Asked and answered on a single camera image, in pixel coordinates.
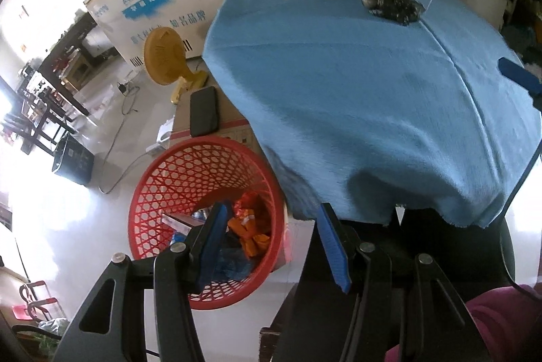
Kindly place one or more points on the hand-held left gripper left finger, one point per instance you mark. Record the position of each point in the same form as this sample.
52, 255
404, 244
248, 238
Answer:
214, 243

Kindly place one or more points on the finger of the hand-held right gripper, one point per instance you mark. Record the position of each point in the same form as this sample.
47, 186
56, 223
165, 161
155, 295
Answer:
518, 74

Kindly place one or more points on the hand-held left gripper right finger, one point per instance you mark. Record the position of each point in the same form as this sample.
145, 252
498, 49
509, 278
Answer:
334, 247

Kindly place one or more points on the red plastic wrapper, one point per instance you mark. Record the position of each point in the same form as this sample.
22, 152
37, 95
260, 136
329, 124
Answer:
250, 226

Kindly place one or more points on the red lattice plastic basket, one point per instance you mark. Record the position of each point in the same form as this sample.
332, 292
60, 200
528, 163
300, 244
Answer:
203, 140

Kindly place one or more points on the dark plastic bag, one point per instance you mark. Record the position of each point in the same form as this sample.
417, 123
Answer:
394, 8

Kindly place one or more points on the white power strip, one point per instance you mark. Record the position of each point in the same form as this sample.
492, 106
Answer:
161, 137

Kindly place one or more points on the brown cardboard box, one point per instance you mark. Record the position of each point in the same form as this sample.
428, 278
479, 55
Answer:
230, 120

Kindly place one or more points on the black smartphone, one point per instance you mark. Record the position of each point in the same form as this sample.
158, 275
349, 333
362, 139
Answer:
204, 112

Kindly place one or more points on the blue tablecloth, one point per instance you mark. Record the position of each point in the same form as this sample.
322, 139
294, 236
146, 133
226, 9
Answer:
360, 99

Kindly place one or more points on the black floor bin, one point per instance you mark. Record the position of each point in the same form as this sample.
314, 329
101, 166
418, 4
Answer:
72, 161

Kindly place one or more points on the person's magenta pants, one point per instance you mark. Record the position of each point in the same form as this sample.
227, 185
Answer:
499, 315

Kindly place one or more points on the yellow desk fan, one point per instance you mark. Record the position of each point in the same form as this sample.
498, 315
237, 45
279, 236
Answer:
163, 57

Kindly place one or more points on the dark wooden chair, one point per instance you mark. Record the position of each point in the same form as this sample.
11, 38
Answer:
42, 120

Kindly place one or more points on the dark wooden table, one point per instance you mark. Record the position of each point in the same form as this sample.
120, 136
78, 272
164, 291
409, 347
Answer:
63, 53

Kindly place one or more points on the dark table frame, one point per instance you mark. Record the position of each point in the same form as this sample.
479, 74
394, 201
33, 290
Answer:
296, 294

